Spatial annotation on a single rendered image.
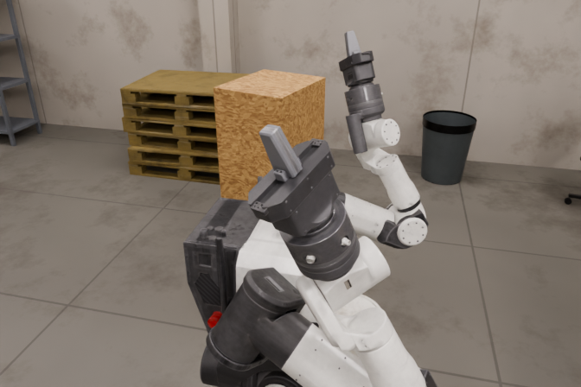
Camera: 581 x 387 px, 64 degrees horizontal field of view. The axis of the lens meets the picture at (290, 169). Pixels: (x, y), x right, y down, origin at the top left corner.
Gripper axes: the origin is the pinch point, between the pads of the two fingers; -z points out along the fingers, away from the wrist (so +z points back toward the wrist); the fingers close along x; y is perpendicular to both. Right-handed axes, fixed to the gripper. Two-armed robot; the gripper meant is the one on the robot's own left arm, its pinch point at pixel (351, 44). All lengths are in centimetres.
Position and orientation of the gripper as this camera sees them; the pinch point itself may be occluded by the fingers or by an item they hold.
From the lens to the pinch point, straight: 119.8
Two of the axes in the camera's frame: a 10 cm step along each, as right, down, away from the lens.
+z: 2.3, 9.7, 0.8
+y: -9.4, 2.5, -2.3
